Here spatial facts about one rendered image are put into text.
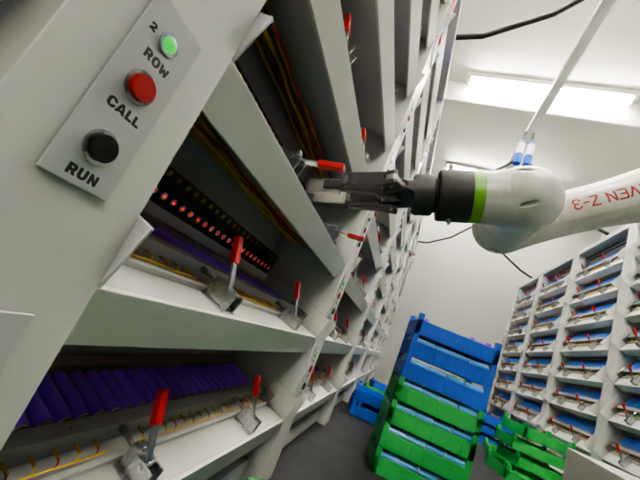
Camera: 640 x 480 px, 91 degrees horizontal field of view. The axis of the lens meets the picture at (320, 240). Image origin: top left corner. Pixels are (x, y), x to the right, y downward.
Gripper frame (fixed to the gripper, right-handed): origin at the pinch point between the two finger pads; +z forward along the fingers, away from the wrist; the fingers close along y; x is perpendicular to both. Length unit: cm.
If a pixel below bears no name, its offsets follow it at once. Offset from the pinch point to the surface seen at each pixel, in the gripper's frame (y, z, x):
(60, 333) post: 38.2, 3.3, 30.3
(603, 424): -166, -125, 44
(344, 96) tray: 15.8, -5.0, -8.2
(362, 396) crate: -140, 0, 53
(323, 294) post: -23.0, 2.8, 16.9
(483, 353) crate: -76, -46, 22
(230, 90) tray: 35.7, -1.1, 9.8
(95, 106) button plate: 43.6, 0.3, 18.4
